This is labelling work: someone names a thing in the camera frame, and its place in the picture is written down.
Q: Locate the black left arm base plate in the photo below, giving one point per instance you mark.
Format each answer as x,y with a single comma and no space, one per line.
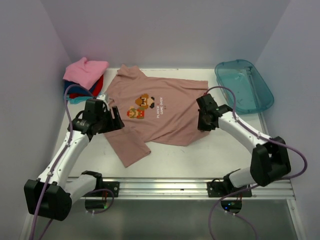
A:
107,186

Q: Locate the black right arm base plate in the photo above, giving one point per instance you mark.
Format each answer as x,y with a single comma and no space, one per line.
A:
218,188

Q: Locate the aluminium mounting rail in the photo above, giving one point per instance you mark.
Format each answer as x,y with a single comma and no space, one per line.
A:
150,178

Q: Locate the dusty pink printed t-shirt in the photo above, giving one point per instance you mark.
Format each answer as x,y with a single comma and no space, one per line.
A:
153,109

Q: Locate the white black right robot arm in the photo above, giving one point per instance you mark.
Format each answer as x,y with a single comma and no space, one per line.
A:
269,158

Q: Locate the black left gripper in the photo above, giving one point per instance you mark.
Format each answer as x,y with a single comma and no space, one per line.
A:
115,123

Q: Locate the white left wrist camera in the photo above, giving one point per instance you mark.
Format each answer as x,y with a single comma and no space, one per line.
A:
104,98

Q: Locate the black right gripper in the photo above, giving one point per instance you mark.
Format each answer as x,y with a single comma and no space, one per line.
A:
201,126

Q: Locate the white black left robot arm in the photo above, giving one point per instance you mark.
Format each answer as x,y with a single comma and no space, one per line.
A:
51,195

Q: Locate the teal plastic bin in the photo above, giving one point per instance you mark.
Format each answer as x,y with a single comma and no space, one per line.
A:
243,86

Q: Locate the folded pink t-shirt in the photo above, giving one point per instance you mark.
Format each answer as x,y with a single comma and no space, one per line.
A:
85,72

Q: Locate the folded red t-shirt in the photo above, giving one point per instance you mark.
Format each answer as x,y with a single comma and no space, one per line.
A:
77,91

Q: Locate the folded teal t-shirt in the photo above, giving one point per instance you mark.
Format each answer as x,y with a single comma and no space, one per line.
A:
77,100

